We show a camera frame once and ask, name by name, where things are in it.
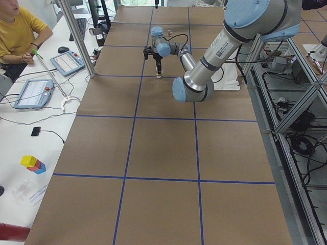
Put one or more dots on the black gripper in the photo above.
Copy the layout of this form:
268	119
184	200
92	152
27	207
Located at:
157	58

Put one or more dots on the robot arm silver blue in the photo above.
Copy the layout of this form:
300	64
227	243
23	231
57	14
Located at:
243	20

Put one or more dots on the black keyboard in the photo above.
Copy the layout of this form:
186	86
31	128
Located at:
81	24

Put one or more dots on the teach pendant far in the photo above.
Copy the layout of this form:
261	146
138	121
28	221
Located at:
68	63

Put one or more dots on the teach pendant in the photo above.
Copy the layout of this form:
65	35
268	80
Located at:
68	63
35	94

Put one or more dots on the black computer mouse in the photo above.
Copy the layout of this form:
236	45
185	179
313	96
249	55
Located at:
62	49

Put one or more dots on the reacher grabber stick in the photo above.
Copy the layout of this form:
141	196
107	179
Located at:
66	98

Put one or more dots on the brown paper table mat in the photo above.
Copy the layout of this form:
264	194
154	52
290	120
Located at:
139	167

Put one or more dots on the person in yellow shirt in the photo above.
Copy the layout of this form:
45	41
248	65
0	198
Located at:
21	32

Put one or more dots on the teach pendant near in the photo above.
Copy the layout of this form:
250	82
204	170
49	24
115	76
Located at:
35	94

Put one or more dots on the small black device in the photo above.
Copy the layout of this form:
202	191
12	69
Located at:
35	131

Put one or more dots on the stacked coloured blocks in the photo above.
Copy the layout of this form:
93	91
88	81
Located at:
33	164

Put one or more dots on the clear plastic bag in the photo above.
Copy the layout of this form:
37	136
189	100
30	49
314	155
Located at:
22	191

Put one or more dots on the red water bottle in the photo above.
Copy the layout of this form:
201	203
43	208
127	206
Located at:
11	232

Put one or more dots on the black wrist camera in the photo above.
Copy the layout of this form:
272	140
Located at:
148	51

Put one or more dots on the aluminium frame post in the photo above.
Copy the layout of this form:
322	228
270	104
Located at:
70	20

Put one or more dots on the aluminium frame rack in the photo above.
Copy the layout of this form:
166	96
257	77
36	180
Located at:
288	85

